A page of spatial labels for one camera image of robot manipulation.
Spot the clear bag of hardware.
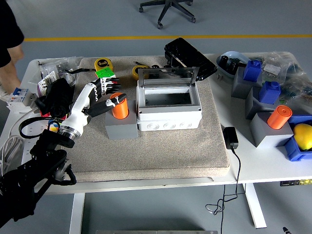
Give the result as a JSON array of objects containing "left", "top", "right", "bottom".
[{"left": 28, "top": 56, "right": 83, "bottom": 88}]

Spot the black folded cloth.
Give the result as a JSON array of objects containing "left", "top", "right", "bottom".
[{"left": 35, "top": 78, "right": 75, "bottom": 117}]

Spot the person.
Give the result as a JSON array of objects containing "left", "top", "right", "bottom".
[{"left": 0, "top": 0, "right": 25, "bottom": 102}]

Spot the white blue circuit breaker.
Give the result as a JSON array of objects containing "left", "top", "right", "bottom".
[{"left": 5, "top": 87, "right": 37, "bottom": 108}]

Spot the yellow lemon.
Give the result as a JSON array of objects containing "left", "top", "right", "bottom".
[{"left": 292, "top": 123, "right": 312, "bottom": 151}]

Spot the blue plastic bin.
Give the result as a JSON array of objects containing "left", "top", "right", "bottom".
[{"left": 284, "top": 114, "right": 312, "bottom": 162}]

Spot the grey holder block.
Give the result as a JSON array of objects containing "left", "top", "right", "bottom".
[
  {"left": 245, "top": 86, "right": 281, "bottom": 120},
  {"left": 250, "top": 112, "right": 294, "bottom": 148},
  {"left": 231, "top": 67, "right": 264, "bottom": 99}
]

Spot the black power adapter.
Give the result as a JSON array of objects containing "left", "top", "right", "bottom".
[{"left": 223, "top": 126, "right": 239, "bottom": 150}]

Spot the beige fabric mat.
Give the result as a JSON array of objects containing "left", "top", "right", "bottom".
[{"left": 64, "top": 56, "right": 231, "bottom": 183}]

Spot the white power strip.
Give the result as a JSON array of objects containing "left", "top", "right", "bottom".
[{"left": 20, "top": 117, "right": 61, "bottom": 166}]

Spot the black table control panel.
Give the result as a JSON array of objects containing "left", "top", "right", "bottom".
[{"left": 279, "top": 179, "right": 312, "bottom": 187}]

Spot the black plastic case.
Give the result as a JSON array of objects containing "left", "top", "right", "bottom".
[{"left": 163, "top": 37, "right": 218, "bottom": 81}]

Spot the black adapter cord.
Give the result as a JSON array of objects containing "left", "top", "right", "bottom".
[{"left": 205, "top": 148, "right": 247, "bottom": 234}]

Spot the orange cylinder battery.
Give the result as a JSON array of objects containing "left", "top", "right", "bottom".
[
  {"left": 267, "top": 105, "right": 293, "bottom": 130},
  {"left": 110, "top": 92, "right": 129, "bottom": 120}
]

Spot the yellow tape measure with print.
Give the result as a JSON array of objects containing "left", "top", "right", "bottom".
[{"left": 94, "top": 58, "right": 113, "bottom": 73}]

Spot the white table leg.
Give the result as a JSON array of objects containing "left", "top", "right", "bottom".
[
  {"left": 69, "top": 194, "right": 86, "bottom": 234},
  {"left": 242, "top": 183, "right": 267, "bottom": 229}
]

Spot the light blue bowl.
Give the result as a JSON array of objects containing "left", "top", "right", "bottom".
[{"left": 216, "top": 50, "right": 251, "bottom": 80}]

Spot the black tape measure strap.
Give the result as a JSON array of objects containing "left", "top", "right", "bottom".
[{"left": 64, "top": 68, "right": 96, "bottom": 74}]

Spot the transparent hinged box lid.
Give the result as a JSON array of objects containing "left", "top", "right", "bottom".
[{"left": 137, "top": 67, "right": 200, "bottom": 88}]

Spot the yellow black tape measure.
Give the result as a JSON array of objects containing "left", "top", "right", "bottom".
[{"left": 132, "top": 65, "right": 149, "bottom": 80}]

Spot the red plastic item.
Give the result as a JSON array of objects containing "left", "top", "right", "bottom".
[{"left": 40, "top": 111, "right": 68, "bottom": 120}]

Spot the light grey junction box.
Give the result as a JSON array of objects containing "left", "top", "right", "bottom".
[{"left": 136, "top": 79, "right": 203, "bottom": 132}]

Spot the white purple packaged switch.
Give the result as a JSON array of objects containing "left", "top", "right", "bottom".
[{"left": 36, "top": 70, "right": 61, "bottom": 97}]

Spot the white cable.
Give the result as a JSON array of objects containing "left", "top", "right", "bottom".
[{"left": 0, "top": 111, "right": 34, "bottom": 176}]

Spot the grey block with round hole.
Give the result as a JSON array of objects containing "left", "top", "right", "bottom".
[{"left": 105, "top": 100, "right": 139, "bottom": 140}]

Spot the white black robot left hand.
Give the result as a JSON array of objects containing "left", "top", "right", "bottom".
[{"left": 60, "top": 77, "right": 127, "bottom": 135}]

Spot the black office chair base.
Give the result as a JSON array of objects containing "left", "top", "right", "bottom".
[{"left": 138, "top": 0, "right": 197, "bottom": 30}]

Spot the blue bottle-shaped block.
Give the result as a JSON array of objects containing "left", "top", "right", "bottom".
[
  {"left": 242, "top": 59, "right": 263, "bottom": 82},
  {"left": 258, "top": 80, "right": 281, "bottom": 104}
]

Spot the clear bag of parts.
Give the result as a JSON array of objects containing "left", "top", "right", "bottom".
[
  {"left": 248, "top": 51, "right": 305, "bottom": 83},
  {"left": 280, "top": 73, "right": 312, "bottom": 108}
]

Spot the colourful puzzle cube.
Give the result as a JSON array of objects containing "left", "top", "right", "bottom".
[{"left": 95, "top": 68, "right": 116, "bottom": 80}]

